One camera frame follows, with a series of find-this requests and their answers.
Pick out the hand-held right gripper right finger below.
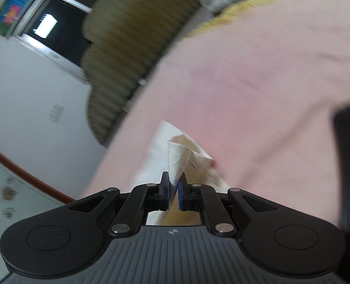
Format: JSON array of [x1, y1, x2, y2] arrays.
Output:
[[177, 173, 282, 237]]

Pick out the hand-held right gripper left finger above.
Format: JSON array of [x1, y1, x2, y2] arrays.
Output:
[[67, 172, 171, 238]]

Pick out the cream white pants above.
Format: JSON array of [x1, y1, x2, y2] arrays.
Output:
[[131, 120, 232, 226]]

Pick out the pink bed sheet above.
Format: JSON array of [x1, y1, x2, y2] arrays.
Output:
[[80, 0, 350, 231]]

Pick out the white framed window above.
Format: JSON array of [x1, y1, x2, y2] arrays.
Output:
[[9, 0, 128, 81]]

